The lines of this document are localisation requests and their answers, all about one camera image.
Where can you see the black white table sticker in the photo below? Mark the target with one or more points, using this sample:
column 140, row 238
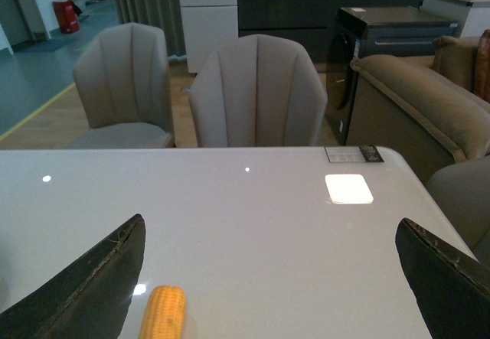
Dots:
column 353, row 154

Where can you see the beige chair right edge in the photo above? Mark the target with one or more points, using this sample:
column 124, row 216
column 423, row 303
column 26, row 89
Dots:
column 462, row 193

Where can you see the grey green curtain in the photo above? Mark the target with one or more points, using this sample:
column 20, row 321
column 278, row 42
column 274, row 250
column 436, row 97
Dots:
column 164, row 14

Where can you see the beige chair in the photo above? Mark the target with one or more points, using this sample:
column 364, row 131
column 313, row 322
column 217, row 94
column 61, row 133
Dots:
column 123, row 81
column 258, row 91

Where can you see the brown leather cushion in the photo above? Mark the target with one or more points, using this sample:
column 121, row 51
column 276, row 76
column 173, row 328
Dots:
column 481, row 74

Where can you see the beige chair centre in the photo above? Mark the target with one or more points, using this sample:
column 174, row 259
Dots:
column 258, row 91

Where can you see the black washing machine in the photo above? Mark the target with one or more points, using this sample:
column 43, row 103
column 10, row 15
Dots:
column 360, row 32

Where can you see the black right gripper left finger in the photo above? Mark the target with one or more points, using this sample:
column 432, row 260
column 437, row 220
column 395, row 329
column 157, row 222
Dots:
column 88, row 299

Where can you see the yellow corn cob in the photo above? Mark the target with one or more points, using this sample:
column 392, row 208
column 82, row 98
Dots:
column 164, row 313

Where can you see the brown fabric sofa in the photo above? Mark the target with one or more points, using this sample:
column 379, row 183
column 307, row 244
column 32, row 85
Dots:
column 423, row 107

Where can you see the white cabinet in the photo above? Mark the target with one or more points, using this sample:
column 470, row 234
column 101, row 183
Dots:
column 206, row 25

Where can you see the beige chair far left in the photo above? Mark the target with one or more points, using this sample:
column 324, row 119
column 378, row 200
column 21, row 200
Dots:
column 123, row 81

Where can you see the white counter island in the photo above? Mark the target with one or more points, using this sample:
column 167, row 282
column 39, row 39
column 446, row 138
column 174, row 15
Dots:
column 472, row 16

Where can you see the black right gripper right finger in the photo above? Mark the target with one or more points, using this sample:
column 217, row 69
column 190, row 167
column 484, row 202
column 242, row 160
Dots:
column 450, row 287

